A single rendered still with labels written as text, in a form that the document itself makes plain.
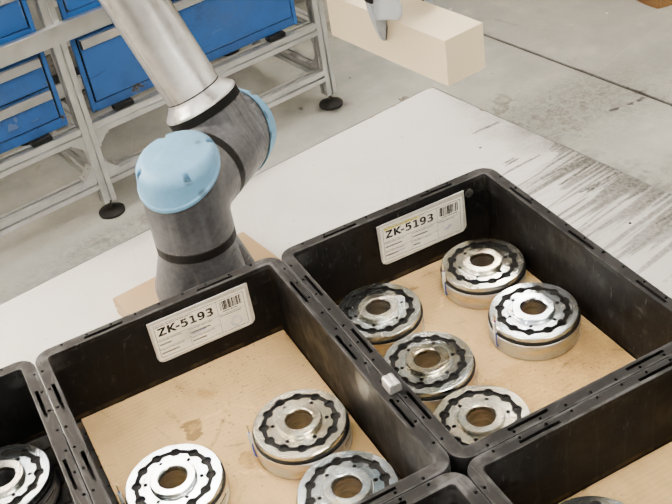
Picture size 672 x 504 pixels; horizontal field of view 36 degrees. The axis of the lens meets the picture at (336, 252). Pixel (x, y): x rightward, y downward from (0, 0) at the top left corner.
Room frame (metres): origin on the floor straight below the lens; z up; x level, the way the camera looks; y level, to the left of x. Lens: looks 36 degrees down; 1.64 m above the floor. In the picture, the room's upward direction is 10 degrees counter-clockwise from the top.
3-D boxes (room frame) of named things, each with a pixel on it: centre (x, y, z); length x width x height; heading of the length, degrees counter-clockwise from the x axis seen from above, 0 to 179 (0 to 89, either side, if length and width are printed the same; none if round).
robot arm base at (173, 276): (1.24, 0.19, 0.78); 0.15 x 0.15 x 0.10
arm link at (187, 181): (1.24, 0.19, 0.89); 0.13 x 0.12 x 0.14; 153
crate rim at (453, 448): (0.87, -0.14, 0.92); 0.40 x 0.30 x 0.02; 21
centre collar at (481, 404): (0.75, -0.12, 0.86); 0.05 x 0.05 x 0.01
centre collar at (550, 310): (0.90, -0.21, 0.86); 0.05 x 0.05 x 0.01
